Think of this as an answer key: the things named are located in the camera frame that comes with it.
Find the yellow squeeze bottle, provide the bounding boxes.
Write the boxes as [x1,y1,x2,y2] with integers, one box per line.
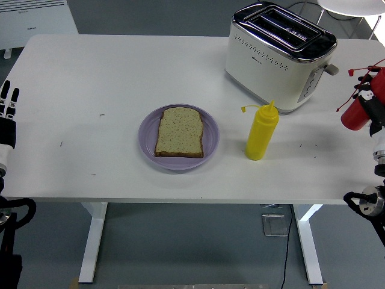
[240,100,280,161]

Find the thin black background cable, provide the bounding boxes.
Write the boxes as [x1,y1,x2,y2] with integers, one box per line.
[285,1,320,11]

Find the bread slice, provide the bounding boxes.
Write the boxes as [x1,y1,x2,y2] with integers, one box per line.
[154,107,205,158]

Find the white chrome toaster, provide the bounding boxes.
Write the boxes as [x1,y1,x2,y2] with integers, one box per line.
[225,1,340,116]

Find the black floor cable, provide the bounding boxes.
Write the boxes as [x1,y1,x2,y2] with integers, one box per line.
[280,204,294,289]

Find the metal floor socket plate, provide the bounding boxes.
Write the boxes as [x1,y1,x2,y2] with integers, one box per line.
[261,214,289,238]

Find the white heater appliance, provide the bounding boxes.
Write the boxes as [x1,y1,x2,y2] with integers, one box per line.
[0,0,79,60]

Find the round white side table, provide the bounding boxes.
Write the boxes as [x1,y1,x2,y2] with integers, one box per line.
[316,0,385,40]

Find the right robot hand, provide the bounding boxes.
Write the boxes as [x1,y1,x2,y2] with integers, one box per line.
[354,67,385,153]

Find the red squeeze bottle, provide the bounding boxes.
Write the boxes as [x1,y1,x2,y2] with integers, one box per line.
[336,58,385,131]

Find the purple plate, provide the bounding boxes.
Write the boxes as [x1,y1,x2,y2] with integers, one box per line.
[138,104,221,172]

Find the white table leg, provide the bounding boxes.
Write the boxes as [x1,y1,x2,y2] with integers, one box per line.
[78,202,108,284]
[293,204,324,286]

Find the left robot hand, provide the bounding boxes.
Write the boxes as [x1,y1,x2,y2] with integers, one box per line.
[0,79,20,174]

